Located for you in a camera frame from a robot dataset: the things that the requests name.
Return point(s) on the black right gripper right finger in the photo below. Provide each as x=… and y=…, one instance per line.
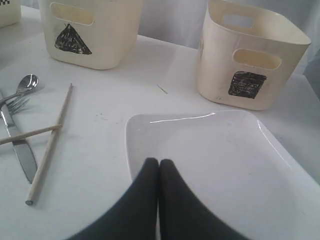
x=182, y=216

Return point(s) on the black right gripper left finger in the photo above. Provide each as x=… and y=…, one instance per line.
x=134, y=215

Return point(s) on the wooden chopstick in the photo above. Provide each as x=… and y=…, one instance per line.
x=30, y=134
x=39, y=175

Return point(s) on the steel table knife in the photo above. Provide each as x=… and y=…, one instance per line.
x=22, y=149

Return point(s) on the steel spoon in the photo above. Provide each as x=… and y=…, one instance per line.
x=26, y=86

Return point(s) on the white square plate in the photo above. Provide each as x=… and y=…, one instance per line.
x=236, y=167

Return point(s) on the steel fork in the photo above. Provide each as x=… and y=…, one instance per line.
x=17, y=104

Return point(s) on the cream bin with square mark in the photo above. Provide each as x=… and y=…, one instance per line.
x=246, y=54

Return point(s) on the cream bin with triangle mark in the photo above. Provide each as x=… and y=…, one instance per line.
x=96, y=34

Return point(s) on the cream bin with circle mark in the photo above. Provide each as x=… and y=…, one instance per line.
x=10, y=12

